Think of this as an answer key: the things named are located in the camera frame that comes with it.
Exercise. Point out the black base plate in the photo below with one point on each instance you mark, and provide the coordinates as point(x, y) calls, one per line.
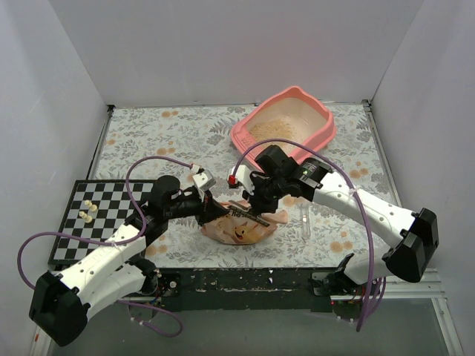
point(197, 289)

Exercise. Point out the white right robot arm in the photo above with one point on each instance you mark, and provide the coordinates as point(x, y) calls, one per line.
point(411, 237)

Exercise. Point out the black white chessboard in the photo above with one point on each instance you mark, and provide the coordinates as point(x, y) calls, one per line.
point(114, 206)

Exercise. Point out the floral patterned table mat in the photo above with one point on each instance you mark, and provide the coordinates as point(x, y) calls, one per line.
point(145, 143)

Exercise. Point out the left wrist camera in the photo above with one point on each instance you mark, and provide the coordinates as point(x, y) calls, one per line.
point(202, 179)

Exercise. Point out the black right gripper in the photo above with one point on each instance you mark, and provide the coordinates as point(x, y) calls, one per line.
point(260, 193)

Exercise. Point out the clear plastic litter scoop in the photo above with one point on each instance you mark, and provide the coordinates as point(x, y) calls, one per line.
point(305, 221)

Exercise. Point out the beige litter pellets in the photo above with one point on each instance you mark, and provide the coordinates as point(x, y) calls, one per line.
point(274, 129)

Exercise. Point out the pink cat litter box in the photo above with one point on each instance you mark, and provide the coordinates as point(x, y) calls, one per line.
point(292, 114)

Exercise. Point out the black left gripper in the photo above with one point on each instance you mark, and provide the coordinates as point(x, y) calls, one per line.
point(207, 209)

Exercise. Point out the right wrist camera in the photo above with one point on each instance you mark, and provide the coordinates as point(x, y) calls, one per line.
point(241, 176)

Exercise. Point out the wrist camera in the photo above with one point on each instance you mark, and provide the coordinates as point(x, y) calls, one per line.
point(241, 176)
point(202, 179)

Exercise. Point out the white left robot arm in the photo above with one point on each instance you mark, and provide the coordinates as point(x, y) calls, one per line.
point(63, 303)

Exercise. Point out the peach cat litter bag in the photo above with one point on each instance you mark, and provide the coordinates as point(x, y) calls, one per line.
point(236, 229)

